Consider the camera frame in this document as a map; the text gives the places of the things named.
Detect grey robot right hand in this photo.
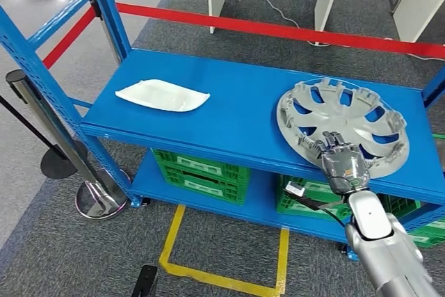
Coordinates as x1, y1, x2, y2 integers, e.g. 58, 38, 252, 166
305, 131, 371, 196

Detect black stanchion post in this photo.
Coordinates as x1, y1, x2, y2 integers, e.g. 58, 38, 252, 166
0, 94, 87, 179

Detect white plastic trim part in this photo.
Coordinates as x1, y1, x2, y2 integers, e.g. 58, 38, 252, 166
115, 79, 210, 113

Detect green folding plastic crate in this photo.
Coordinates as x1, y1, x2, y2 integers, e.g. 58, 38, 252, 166
408, 220, 445, 248
276, 193, 351, 222
277, 175, 422, 213
160, 166, 248, 206
152, 148, 252, 185

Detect long red barrier belt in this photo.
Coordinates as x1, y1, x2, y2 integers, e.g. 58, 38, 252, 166
115, 2, 445, 60

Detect white floor cable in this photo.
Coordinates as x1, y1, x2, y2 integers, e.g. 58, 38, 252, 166
253, 0, 445, 63

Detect short red barrier belt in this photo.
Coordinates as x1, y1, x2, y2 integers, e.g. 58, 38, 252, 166
42, 6, 97, 70

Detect white desk panel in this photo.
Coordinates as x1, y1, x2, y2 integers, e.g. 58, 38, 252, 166
380, 0, 445, 43

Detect grey plastic wheel hubcap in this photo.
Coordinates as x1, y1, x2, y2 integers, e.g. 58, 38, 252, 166
276, 78, 410, 179

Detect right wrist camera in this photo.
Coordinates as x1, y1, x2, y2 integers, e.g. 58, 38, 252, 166
285, 181, 306, 198

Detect blue metal shelf rack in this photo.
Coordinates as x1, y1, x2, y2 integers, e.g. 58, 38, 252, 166
0, 0, 445, 262

